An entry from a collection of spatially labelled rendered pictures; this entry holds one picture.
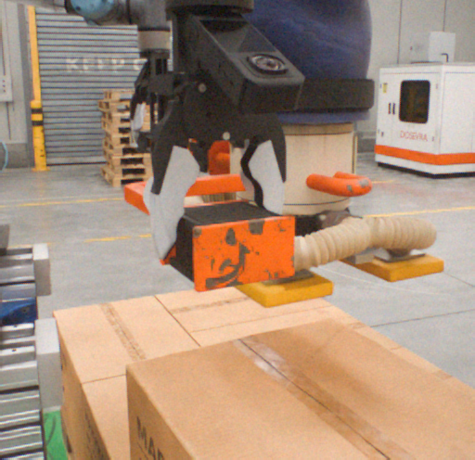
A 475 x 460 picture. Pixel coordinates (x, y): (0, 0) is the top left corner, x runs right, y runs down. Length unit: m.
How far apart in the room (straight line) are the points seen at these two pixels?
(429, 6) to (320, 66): 12.63
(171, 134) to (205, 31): 0.08
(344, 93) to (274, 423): 0.43
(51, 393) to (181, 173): 0.55
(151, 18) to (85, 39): 9.22
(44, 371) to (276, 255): 0.53
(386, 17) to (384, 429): 12.14
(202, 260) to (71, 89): 10.10
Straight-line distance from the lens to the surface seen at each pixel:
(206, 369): 0.91
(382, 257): 0.82
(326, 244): 0.67
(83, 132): 10.54
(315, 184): 0.76
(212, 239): 0.43
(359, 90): 0.78
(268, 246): 0.45
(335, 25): 0.77
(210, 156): 1.02
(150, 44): 1.34
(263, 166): 0.48
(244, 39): 0.43
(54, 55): 10.50
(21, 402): 0.93
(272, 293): 0.68
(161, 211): 0.45
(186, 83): 0.44
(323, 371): 0.91
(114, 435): 1.52
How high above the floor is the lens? 1.37
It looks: 13 degrees down
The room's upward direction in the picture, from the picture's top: straight up
